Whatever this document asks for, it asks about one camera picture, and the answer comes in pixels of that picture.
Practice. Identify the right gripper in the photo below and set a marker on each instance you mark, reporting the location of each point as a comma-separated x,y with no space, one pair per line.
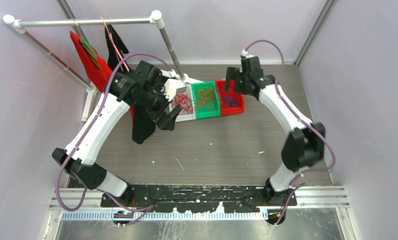
234,73

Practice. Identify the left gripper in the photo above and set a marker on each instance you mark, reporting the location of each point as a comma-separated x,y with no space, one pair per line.
163,120

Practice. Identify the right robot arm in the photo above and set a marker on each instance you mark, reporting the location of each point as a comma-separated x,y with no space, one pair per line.
304,145

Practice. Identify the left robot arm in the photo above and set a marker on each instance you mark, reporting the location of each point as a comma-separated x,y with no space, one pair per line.
81,153

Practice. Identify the black cloth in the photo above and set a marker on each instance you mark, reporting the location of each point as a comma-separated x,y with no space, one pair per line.
139,88

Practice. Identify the red plastic bin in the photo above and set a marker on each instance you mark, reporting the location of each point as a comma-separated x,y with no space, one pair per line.
230,102

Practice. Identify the white plastic bin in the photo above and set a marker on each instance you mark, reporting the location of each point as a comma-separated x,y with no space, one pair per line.
186,101

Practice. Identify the green plastic bin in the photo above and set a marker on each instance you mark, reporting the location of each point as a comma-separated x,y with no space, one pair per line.
205,99

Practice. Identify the red cloth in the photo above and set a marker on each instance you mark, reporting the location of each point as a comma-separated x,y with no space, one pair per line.
97,69

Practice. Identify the pink hanger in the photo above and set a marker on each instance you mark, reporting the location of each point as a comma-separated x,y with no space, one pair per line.
115,46

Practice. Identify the metal clothes rack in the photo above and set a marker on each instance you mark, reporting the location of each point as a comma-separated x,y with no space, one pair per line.
92,92

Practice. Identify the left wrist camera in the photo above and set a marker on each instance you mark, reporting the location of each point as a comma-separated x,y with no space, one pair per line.
172,87

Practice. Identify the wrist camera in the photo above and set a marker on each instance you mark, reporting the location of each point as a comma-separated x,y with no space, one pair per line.
172,87
245,55

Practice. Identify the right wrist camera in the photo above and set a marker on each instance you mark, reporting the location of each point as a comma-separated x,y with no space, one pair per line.
245,55

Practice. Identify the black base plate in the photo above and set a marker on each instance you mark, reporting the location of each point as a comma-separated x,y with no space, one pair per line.
203,198

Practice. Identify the aluminium rail frame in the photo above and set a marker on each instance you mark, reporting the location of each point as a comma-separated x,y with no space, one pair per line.
94,205

